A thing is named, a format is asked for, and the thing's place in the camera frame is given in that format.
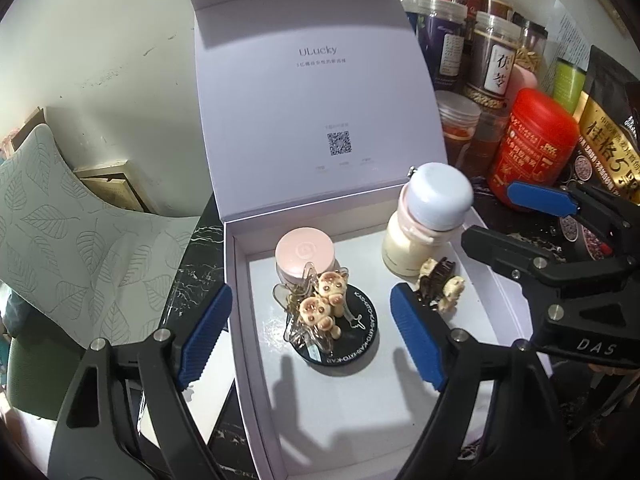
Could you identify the white gift box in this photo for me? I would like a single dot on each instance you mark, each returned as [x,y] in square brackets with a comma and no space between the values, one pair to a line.
[310,85]

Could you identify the green chair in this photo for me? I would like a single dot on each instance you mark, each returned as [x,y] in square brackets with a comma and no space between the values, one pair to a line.
[35,380]

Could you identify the brown bear hair clip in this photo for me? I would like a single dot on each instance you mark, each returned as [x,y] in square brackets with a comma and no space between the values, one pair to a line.
[435,275]

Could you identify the clear jar dark red contents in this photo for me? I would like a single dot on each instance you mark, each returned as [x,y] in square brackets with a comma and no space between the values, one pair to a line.
[487,140]

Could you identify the cream cup with pink rim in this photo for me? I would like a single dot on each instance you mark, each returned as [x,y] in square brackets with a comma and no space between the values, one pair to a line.
[405,250]

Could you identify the dark purple jar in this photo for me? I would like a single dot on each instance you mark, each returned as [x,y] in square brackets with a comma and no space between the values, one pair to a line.
[445,45]

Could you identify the white round cap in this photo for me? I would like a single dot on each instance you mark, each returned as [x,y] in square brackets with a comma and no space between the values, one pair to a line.
[437,195]

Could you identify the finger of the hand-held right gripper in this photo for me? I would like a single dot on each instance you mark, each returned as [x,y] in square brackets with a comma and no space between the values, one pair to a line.
[525,260]
[540,200]

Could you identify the black round cosmetic jar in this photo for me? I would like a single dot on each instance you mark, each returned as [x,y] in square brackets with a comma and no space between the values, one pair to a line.
[357,340]

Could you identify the white paper sheet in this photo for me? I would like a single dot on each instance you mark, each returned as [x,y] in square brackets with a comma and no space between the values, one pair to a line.
[565,35]

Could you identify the clear jar yellow slices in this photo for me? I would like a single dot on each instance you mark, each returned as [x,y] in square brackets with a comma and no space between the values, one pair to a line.
[530,42]

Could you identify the grey leaf pattern cushion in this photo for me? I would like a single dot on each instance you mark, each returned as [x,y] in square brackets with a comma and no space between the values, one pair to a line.
[75,240]

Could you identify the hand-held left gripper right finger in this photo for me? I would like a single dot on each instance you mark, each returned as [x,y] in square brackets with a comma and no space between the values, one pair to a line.
[417,335]

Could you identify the green canister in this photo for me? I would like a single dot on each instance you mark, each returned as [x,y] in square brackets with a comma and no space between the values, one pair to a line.
[570,85]

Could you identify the wooden picture frame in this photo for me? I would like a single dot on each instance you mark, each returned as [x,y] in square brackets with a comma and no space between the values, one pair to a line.
[115,187]

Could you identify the black and gold cereal bag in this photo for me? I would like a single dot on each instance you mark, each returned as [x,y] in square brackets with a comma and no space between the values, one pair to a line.
[607,125]

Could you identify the red canister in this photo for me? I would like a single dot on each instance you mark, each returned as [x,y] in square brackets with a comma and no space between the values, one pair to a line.
[530,150]

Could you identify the bear charm star hair clip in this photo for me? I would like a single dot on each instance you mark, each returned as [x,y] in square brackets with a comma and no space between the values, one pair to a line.
[325,310]

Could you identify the pink round cosmetic jar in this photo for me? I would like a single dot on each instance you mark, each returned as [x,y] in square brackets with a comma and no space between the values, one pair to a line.
[305,255]

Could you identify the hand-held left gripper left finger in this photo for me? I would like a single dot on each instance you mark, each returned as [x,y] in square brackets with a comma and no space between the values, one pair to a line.
[205,335]

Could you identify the pink container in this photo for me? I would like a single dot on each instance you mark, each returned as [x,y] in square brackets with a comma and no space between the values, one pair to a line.
[522,82]

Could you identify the clear jar brown contents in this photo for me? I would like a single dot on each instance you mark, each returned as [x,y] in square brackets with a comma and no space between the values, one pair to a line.
[499,0]

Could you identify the small jar orange contents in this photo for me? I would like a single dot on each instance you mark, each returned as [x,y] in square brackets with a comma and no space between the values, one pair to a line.
[457,125]

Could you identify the clear jar blue label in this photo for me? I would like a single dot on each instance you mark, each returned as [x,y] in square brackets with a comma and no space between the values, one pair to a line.
[410,10]

